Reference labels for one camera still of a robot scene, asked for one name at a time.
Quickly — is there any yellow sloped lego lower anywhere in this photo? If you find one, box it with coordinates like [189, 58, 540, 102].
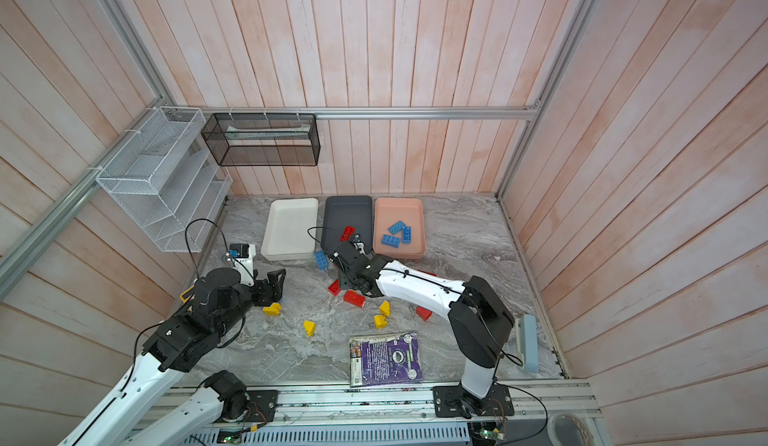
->
[374, 315, 388, 329]

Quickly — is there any white plastic tray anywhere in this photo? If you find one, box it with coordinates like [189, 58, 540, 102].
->
[261, 198, 319, 262]

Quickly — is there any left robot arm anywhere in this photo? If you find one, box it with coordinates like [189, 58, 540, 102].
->
[62, 268, 286, 445]

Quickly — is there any yellow lego brick far left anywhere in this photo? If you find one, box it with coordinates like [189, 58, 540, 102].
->
[263, 302, 282, 317]

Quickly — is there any yellow sloped lego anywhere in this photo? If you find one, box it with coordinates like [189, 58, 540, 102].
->
[379, 301, 391, 317]
[303, 320, 317, 337]
[374, 315, 388, 329]

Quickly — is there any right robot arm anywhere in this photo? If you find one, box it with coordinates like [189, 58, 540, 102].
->
[329, 241, 515, 419]

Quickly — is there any red lego brick low centre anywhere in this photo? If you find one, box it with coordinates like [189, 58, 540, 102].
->
[343, 290, 366, 308]

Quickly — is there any yellow sloped lego centre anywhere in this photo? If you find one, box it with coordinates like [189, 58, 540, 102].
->
[379, 301, 391, 317]

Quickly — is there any black wire mesh basket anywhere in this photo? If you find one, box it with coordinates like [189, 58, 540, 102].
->
[201, 112, 321, 167]

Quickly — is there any white wire mesh shelf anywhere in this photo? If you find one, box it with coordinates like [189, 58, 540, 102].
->
[97, 107, 232, 254]

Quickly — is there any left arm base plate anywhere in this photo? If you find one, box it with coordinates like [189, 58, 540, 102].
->
[231, 390, 279, 423]

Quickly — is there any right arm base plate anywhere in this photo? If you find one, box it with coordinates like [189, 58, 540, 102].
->
[432, 383, 514, 419]

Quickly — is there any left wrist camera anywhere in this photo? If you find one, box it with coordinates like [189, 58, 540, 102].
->
[225, 243, 257, 286]

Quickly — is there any pink plastic tray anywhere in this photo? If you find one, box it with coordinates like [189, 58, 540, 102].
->
[373, 198, 426, 260]

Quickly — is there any light blue device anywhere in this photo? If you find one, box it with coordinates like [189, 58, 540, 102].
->
[515, 314, 539, 374]

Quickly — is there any yellow sloped lego bottom left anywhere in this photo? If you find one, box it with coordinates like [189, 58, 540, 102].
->
[303, 320, 317, 337]

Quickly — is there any blue lego brick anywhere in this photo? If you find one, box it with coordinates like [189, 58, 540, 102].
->
[381, 234, 401, 248]
[401, 226, 412, 244]
[314, 251, 329, 270]
[388, 221, 406, 235]

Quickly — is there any yellow calculator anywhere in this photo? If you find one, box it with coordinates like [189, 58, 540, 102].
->
[179, 285, 195, 304]

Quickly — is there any purple book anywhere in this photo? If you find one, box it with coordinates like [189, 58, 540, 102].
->
[349, 331, 423, 388]

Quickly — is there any dark grey plastic tray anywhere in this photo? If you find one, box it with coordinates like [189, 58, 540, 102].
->
[321, 196, 374, 255]

